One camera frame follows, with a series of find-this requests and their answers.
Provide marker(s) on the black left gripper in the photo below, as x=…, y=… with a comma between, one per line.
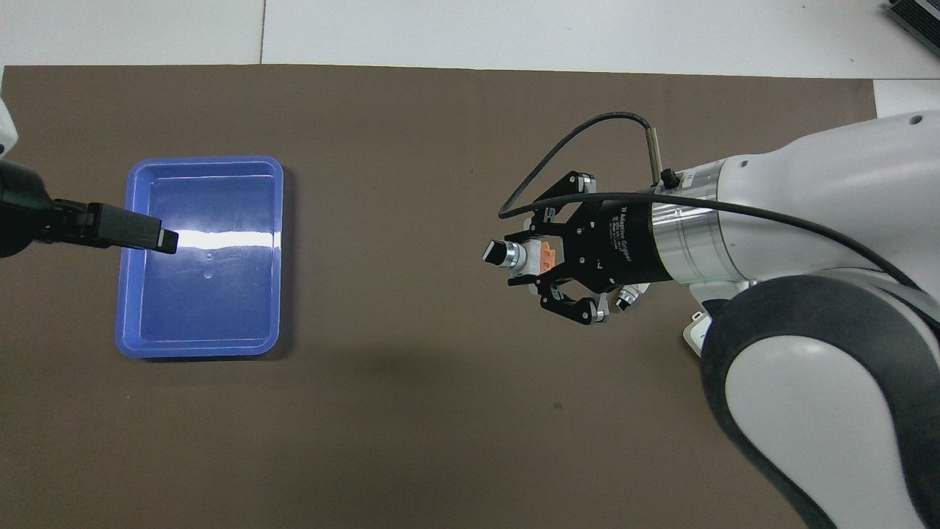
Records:
x=22, y=213

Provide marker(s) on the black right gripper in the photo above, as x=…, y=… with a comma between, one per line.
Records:
x=617, y=246

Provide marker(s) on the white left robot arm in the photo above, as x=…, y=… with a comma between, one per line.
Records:
x=6, y=128

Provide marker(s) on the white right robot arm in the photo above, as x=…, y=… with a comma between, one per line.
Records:
x=808, y=411

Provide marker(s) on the blue plastic tray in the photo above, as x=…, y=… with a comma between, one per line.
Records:
x=213, y=308

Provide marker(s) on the brown paper table mat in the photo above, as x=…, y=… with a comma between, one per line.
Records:
x=440, y=441

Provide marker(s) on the dark grey ribbed device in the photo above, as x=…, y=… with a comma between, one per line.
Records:
x=918, y=18

